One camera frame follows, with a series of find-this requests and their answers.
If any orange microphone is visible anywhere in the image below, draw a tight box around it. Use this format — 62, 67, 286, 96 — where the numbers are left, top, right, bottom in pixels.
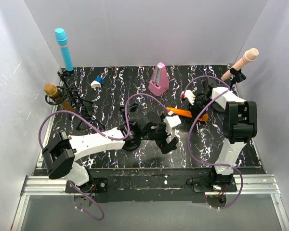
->
167, 107, 209, 122

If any round base shock-mount stand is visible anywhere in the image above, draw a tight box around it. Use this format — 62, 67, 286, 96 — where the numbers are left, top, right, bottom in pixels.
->
118, 103, 142, 152

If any beige microphone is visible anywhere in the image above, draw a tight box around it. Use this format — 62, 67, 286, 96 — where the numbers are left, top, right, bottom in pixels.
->
221, 48, 259, 81

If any gold microphone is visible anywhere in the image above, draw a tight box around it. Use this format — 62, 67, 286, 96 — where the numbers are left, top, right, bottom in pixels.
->
44, 83, 75, 112

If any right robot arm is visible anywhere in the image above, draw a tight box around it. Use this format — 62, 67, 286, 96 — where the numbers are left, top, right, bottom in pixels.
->
181, 78, 257, 186

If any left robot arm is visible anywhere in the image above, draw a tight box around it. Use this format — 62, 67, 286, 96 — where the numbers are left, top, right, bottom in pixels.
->
42, 112, 181, 188

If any pink microphone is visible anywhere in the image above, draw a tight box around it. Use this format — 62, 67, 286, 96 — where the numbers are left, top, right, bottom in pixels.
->
148, 62, 169, 96

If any white blue small microphone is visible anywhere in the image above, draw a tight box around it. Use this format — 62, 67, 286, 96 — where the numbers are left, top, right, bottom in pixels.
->
91, 77, 103, 90

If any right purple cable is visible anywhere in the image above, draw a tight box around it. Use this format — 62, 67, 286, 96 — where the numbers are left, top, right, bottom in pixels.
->
184, 75, 244, 209

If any purple cable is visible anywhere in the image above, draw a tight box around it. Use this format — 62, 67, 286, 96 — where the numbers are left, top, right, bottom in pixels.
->
184, 75, 244, 209
38, 93, 174, 221

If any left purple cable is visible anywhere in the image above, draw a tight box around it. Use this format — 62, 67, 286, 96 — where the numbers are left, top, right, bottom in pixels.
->
38, 93, 174, 221

